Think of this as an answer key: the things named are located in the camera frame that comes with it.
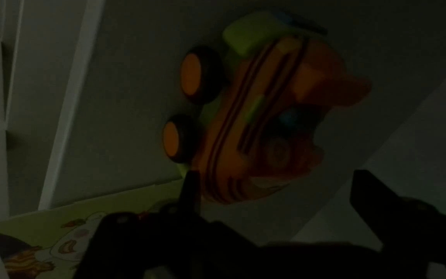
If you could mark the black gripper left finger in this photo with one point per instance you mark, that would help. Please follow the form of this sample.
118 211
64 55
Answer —
174 242

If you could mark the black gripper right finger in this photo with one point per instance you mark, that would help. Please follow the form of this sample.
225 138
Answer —
412 231

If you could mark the orange toy car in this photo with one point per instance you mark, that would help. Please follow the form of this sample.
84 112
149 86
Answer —
260 103

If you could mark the picture book on shelf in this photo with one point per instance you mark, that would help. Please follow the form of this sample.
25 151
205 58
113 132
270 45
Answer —
50 244

